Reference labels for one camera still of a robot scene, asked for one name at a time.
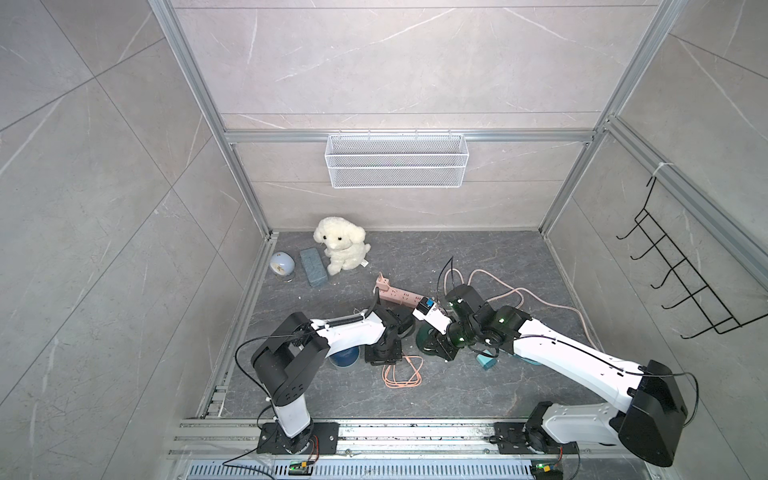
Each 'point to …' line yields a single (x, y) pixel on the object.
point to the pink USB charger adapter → (382, 281)
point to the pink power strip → (398, 292)
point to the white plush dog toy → (344, 244)
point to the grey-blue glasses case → (315, 268)
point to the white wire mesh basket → (396, 161)
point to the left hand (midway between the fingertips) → (393, 358)
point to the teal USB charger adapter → (486, 362)
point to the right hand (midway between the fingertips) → (426, 344)
